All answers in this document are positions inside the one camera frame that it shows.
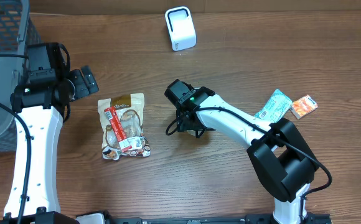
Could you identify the orange small carton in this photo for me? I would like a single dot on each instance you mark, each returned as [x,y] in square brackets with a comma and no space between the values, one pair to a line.
[303,106]

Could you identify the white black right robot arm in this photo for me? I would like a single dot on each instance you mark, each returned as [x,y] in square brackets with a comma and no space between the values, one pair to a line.
[281,158]

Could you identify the red snack stick packet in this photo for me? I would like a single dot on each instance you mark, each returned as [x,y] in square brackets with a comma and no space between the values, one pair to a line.
[123,141]

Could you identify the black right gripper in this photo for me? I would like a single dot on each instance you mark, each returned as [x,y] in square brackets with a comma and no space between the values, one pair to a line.
[185,126]

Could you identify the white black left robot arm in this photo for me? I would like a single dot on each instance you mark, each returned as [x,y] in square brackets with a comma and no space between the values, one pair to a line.
[40,106]

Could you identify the teal snack packet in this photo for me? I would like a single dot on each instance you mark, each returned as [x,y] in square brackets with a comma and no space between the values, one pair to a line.
[275,108]

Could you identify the green lid jar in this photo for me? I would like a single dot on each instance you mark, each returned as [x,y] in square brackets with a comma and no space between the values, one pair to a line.
[192,132]

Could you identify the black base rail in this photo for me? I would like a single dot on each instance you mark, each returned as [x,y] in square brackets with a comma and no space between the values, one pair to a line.
[105,217]

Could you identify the white barcode scanner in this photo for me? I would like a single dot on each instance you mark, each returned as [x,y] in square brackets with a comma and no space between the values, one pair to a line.
[180,28]

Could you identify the beige nut snack pouch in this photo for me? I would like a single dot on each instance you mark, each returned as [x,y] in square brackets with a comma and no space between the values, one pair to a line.
[130,111]

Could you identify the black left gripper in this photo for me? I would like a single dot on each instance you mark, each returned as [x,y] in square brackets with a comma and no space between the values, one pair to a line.
[81,88]

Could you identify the grey plastic mesh basket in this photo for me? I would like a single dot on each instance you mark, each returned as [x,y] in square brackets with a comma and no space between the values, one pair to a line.
[16,33]

